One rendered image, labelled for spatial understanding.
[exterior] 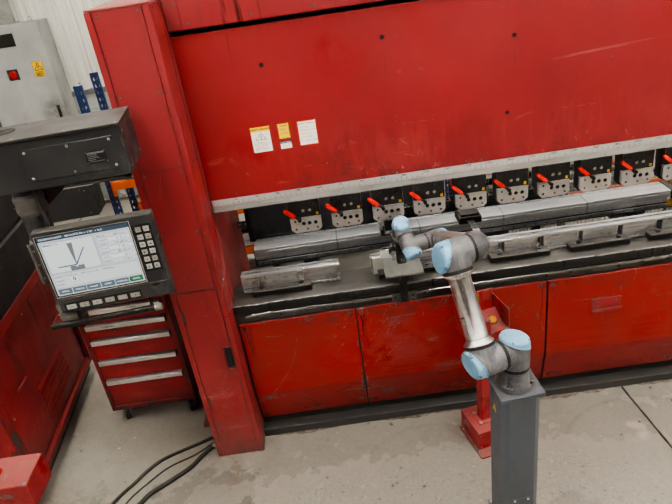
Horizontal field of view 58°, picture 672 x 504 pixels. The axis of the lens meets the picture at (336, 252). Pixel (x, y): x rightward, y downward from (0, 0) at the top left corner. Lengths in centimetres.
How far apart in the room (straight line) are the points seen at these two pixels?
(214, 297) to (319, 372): 74
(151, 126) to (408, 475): 205
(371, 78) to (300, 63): 31
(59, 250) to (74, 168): 33
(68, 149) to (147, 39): 52
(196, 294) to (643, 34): 228
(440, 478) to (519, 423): 77
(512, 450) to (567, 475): 65
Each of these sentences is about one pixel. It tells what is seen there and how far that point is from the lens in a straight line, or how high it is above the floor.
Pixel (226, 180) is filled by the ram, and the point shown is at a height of 149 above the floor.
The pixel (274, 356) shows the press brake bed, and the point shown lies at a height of 54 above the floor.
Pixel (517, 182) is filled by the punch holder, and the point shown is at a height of 127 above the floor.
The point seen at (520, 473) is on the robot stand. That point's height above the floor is 35.
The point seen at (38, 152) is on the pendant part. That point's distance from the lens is 241.
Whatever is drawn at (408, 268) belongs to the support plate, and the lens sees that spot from 287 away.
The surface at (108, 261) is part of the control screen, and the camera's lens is 250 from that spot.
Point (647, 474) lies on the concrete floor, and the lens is 337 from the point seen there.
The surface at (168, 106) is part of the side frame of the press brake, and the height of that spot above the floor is 191.
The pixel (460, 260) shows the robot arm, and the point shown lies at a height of 132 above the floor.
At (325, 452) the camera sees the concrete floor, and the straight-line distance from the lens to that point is 341.
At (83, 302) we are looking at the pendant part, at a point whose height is 128.
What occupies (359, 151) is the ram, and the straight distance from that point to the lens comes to 281.
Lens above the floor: 244
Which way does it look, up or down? 28 degrees down
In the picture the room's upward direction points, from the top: 9 degrees counter-clockwise
